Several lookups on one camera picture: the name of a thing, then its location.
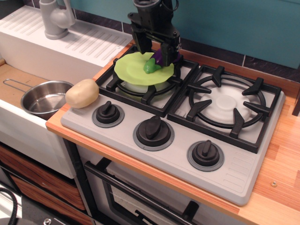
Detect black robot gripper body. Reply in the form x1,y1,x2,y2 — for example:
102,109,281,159
127,0,181,50

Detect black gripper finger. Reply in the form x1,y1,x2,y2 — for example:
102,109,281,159
160,42,179,67
132,31,152,54

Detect purple toy eggplant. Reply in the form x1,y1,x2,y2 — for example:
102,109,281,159
143,49,165,74

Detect beige toy potato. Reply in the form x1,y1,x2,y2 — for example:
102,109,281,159
65,79,99,109

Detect light green plastic plate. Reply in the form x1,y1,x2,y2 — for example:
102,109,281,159
114,52,174,86

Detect small steel pot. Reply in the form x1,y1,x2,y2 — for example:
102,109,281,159
3,79,73,120

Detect white toy sink unit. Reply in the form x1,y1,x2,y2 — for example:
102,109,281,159
0,6,132,178

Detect black left burner grate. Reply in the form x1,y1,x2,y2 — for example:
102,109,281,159
96,55,199,117

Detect black burner grate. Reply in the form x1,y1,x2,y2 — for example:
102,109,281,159
96,55,199,117
167,65,282,153

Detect black left stove knob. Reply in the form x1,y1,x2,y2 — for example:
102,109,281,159
92,101,125,128

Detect black stove knob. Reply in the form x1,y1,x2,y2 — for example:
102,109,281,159
133,116,175,151
92,101,125,128
187,140,225,172

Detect black middle stove knob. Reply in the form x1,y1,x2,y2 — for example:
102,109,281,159
133,116,175,151

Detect grey toy stove top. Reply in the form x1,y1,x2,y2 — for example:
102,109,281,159
61,46,285,205

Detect grey toy faucet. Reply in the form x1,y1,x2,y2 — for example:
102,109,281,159
39,0,75,40

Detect black right stove knob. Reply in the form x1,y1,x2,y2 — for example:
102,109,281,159
187,140,225,172

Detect black right burner grate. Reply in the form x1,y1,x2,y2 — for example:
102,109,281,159
167,65,282,153

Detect toy oven door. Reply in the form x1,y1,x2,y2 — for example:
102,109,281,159
84,158,241,225

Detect wooden drawer fronts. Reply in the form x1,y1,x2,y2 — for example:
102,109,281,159
0,143,93,225

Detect black braided cable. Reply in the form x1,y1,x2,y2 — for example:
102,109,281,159
0,187,19,225

